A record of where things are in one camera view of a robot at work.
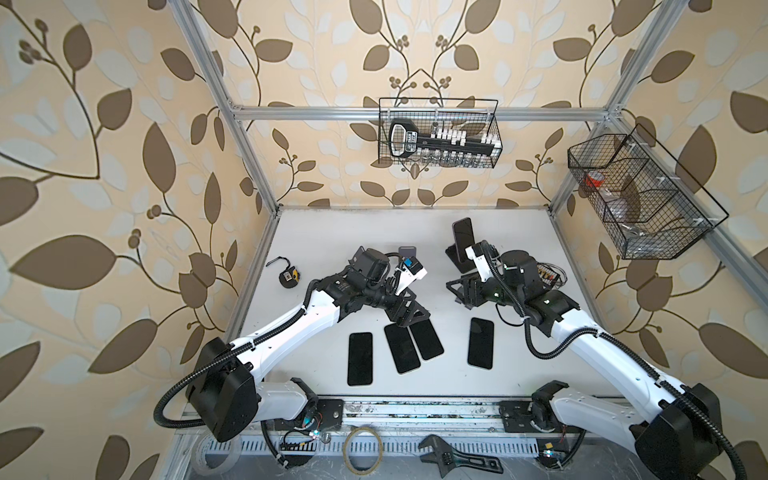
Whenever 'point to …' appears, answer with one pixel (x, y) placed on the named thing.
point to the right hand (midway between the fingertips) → (456, 284)
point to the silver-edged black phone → (427, 339)
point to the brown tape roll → (346, 450)
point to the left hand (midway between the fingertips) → (423, 303)
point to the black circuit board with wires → (551, 275)
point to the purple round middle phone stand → (407, 251)
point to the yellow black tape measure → (290, 277)
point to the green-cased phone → (360, 359)
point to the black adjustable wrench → (445, 457)
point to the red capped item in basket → (594, 179)
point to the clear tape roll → (199, 459)
